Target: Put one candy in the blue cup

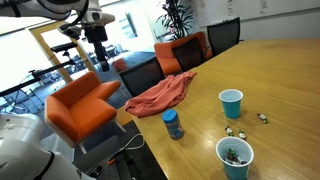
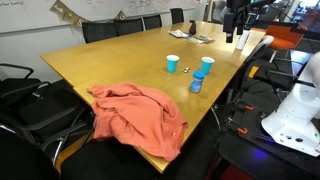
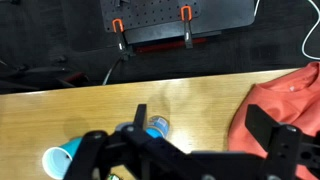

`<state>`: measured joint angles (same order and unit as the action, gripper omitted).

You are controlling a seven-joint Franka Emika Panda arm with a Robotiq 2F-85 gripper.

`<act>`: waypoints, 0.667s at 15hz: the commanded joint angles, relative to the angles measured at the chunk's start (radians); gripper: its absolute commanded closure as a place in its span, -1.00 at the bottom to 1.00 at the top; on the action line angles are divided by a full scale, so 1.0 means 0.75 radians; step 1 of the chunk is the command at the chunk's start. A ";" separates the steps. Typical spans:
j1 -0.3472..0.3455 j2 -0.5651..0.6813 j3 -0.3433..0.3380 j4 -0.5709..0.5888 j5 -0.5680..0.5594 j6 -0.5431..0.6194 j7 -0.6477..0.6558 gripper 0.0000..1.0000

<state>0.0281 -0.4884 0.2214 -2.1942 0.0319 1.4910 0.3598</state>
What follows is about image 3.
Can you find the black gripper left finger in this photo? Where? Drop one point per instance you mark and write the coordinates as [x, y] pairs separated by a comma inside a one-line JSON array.
[[95, 150]]

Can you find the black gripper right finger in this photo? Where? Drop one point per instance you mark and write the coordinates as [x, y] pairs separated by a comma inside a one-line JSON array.
[[283, 143]]

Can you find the green wrapped candy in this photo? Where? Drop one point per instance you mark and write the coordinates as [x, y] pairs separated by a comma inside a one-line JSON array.
[[112, 177]]

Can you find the blue cup holding candies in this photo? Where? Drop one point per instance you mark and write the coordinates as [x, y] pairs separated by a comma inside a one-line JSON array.
[[56, 161]]

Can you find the orange cloth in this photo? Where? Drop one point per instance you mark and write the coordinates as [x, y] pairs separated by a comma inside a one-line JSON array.
[[283, 96]]

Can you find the blue lidded snack jar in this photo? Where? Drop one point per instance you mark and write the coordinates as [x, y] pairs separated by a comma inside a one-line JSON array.
[[158, 125]]

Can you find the black stand legs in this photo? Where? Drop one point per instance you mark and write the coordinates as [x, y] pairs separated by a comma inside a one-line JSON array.
[[40, 71]]

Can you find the orange black clamp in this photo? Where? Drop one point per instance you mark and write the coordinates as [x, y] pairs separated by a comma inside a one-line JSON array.
[[119, 33], [186, 23]]

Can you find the red bar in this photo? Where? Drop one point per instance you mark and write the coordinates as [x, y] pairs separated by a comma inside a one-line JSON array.
[[166, 46]]

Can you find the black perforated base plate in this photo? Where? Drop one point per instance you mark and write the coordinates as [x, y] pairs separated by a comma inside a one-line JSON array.
[[213, 15]]

